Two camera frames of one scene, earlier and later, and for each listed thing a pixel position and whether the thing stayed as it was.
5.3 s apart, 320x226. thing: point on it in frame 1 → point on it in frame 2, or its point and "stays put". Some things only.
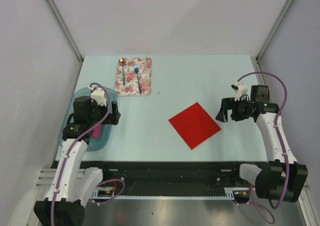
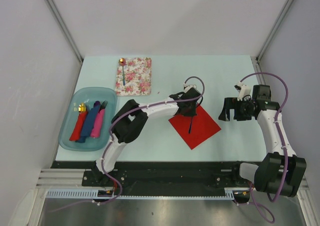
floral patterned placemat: [131, 87] stays put
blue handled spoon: [122, 62] stays put
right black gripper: [229, 103] stays put
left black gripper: [112, 118] → [192, 113]
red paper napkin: [194, 125] stays put
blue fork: [136, 70] → [190, 128]
